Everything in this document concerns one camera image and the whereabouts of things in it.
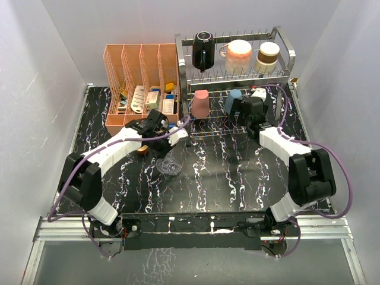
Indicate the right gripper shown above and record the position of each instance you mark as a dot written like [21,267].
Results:
[237,107]

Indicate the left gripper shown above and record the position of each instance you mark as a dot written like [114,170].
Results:
[158,154]

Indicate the blue plastic tumbler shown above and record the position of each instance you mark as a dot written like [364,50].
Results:
[233,94]

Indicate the small orange ceramic mug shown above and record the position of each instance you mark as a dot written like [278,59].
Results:
[143,150]

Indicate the pink plastic tumbler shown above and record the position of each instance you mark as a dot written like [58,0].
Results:
[200,104]

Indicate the pink textured mug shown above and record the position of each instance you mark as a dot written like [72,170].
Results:
[237,55]

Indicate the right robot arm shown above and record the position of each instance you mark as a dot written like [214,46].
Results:
[310,173]

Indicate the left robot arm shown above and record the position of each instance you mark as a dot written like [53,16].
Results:
[81,178]

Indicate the steel two-tier dish rack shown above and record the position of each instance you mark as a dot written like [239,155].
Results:
[218,81]

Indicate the white red-print box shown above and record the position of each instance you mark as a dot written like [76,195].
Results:
[168,106]

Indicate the green and white box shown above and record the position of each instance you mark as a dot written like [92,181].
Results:
[152,100]

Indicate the white barcode card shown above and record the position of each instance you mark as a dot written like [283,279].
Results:
[138,99]

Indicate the yellow eraser block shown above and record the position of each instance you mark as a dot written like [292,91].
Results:
[169,87]

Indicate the peach plastic desk organizer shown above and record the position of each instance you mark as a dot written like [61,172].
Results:
[142,77]

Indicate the brown and cream cup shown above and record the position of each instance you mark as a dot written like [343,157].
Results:
[266,59]

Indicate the black ceramic mug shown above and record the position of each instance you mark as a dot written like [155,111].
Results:
[203,51]

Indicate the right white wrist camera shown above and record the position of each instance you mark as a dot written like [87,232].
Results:
[259,92]

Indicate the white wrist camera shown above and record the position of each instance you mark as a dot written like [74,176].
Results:
[176,134]
[259,92]

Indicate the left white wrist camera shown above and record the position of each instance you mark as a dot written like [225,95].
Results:
[176,134]

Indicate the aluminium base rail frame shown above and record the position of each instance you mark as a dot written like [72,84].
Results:
[195,249]

